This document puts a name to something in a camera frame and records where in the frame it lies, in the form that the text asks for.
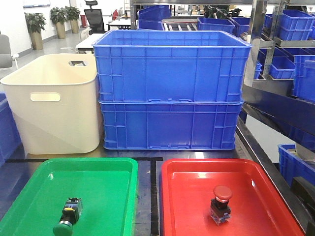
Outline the red mushroom push button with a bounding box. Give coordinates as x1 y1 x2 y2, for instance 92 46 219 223
209 185 233 226

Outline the green mushroom push button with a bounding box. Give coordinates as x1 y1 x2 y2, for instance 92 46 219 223
53 197 83 236

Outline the lower stacked blue crate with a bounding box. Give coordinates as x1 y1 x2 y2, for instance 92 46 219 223
100 100 243 150

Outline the stacked blue crate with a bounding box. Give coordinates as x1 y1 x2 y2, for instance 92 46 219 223
94 30 251 103
100 100 243 150

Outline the upper stacked blue crate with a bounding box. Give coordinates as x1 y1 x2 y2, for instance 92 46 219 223
94 30 251 103

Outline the red plastic tray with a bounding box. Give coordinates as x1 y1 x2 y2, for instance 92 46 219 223
161 159 304 236

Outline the green plastic tray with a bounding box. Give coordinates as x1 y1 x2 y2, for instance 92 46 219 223
0 158 138 236

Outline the cream plastic tub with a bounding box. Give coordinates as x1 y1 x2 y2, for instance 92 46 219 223
0 54 102 154

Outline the black office chair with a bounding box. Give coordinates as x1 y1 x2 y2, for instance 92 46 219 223
84 0 105 35

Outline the potted green plant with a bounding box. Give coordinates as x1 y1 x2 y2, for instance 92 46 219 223
25 12 46 50

